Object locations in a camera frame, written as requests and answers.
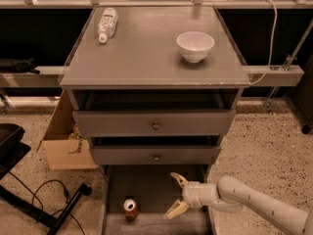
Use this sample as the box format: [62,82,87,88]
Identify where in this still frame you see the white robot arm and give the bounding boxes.
[164,172,313,235]

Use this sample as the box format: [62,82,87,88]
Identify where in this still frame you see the white hanging cable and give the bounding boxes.
[249,0,279,86]

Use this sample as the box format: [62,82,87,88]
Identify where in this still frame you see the grey bottom drawer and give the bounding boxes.
[100,164,216,235]

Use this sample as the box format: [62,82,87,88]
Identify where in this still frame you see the grey drawer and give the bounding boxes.
[90,146,220,165]
[100,164,216,235]
[72,110,235,137]

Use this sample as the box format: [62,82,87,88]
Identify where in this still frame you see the grey top drawer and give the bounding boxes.
[72,110,235,137]

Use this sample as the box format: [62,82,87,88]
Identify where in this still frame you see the black cloth on shelf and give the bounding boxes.
[0,59,40,74]

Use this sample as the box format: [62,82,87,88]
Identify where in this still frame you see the red coke can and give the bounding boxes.
[123,199,138,220]

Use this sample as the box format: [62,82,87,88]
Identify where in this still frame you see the grey middle drawer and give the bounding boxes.
[90,146,220,165]

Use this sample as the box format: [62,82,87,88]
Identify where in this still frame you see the grey metal rail shelf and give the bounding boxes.
[0,65,304,88]

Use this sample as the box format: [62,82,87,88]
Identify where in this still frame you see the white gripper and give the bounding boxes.
[163,172,218,219]

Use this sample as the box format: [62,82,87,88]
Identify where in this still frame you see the black chair base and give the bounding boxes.
[0,123,92,235]

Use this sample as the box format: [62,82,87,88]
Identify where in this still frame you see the black floor cable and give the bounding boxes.
[7,171,86,235]

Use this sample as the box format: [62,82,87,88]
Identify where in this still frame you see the clear plastic bottle white cap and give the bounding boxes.
[98,8,118,44]

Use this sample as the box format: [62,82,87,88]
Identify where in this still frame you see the brown cardboard box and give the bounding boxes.
[41,91,98,169]

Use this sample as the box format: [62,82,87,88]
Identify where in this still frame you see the white ceramic bowl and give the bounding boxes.
[176,31,215,63]

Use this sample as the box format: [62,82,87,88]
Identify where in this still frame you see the grey drawer cabinet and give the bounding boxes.
[58,5,251,235]

